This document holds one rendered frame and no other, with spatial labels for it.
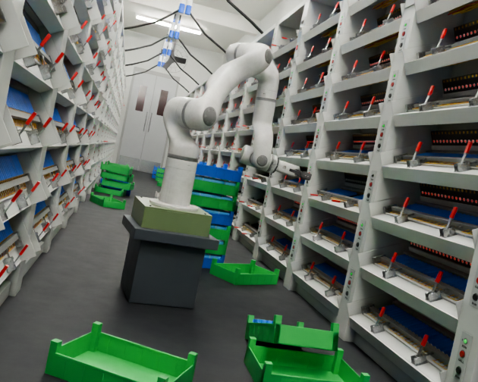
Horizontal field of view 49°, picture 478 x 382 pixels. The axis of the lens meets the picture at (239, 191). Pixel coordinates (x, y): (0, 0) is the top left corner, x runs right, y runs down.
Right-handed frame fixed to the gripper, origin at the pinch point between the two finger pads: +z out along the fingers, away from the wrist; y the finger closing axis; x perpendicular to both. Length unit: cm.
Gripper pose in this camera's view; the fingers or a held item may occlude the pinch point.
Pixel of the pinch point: (305, 176)
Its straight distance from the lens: 243.3
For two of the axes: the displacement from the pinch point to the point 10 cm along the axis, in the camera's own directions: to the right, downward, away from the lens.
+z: 9.2, 3.1, 2.2
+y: -2.0, -0.9, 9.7
